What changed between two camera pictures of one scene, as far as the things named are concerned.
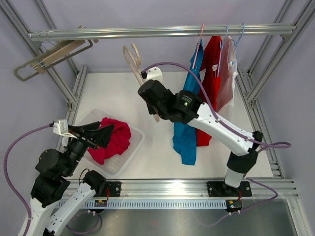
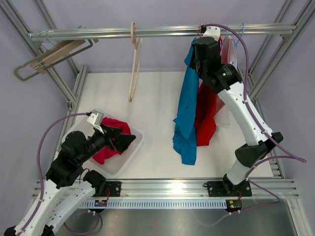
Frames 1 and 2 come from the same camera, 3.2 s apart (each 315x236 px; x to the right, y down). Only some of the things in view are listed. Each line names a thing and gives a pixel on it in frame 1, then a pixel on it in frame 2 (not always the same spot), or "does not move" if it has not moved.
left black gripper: [100, 137] to [122, 141]
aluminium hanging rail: [257, 30] does not move
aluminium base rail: [189, 188] does not move
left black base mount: [111, 189] does not move
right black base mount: [219, 189] does not move
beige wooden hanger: [135, 64] to [135, 43]
